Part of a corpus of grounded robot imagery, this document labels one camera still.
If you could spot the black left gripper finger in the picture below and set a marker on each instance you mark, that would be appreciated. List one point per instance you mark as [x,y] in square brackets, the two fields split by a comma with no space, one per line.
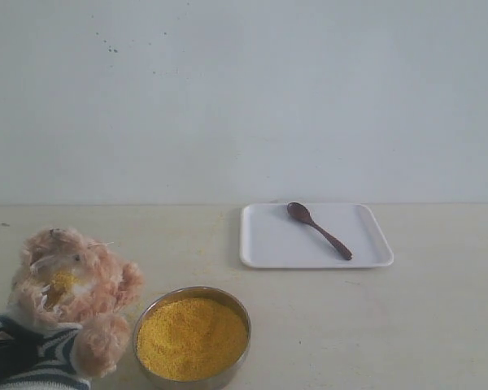
[17,355]

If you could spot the tan teddy bear striped sweater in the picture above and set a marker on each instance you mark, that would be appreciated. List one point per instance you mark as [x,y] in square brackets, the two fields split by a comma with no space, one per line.
[70,291]

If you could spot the dark brown wooden spoon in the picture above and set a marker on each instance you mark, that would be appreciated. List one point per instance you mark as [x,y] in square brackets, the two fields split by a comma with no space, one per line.
[302,214]

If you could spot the steel bowl of yellow millet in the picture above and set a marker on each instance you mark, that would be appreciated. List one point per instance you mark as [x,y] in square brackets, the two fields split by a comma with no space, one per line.
[192,338]

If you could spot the white rectangular plastic tray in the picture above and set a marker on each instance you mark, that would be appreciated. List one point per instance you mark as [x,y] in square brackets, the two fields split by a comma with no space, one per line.
[271,239]

